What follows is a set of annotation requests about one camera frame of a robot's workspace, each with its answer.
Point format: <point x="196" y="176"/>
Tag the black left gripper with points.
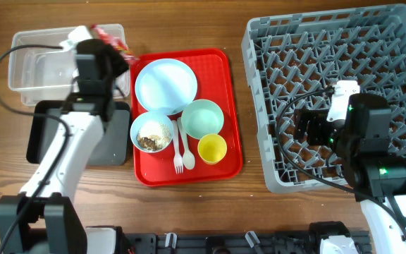
<point x="124" y="61"/>

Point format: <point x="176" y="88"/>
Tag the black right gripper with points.
<point x="318" y="120"/>

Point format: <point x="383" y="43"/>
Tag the red snack wrapper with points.
<point x="120" y="46"/>

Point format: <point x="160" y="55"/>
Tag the light blue bowl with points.
<point x="146" y="117"/>

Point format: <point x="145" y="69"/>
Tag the rice and food scraps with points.
<point x="154" y="136"/>

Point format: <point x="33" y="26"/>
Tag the yellow plastic cup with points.
<point x="212" y="148"/>

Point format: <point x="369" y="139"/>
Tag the mint green bowl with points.
<point x="202" y="117"/>

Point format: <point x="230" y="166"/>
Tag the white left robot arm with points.
<point x="41" y="218"/>

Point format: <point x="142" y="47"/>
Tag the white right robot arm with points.
<point x="377" y="176"/>

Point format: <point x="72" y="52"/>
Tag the black waste tray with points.
<point x="112" y="150"/>

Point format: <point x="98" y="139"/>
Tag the grey dishwasher rack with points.
<point x="289" y="59"/>

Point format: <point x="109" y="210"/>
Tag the light blue plate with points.
<point x="166" y="85"/>

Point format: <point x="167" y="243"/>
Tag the red plastic tray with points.
<point x="212" y="70"/>

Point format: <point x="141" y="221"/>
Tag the white plastic fork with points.
<point x="177" y="160"/>

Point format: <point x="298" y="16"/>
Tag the white plastic spoon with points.
<point x="188" y="157"/>

